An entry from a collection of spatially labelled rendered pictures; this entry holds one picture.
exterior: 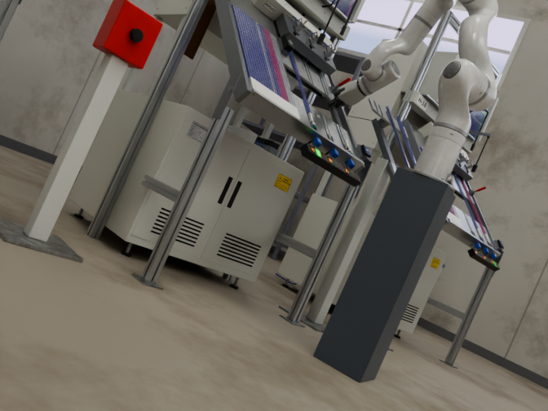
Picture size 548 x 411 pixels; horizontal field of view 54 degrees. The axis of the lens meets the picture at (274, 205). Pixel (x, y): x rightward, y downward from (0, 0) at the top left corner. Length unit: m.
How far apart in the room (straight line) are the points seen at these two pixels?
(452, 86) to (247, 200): 0.96
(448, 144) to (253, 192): 0.87
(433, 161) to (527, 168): 3.82
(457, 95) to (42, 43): 3.62
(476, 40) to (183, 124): 1.09
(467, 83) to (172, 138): 1.06
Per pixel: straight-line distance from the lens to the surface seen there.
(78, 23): 5.01
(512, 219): 5.56
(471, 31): 2.11
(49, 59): 4.91
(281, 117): 1.96
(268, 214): 2.43
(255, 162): 2.31
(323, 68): 2.58
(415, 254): 1.81
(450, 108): 1.94
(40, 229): 1.79
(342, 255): 2.51
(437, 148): 1.90
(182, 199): 1.80
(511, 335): 5.46
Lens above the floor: 0.37
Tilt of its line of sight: 1 degrees up
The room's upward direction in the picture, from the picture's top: 24 degrees clockwise
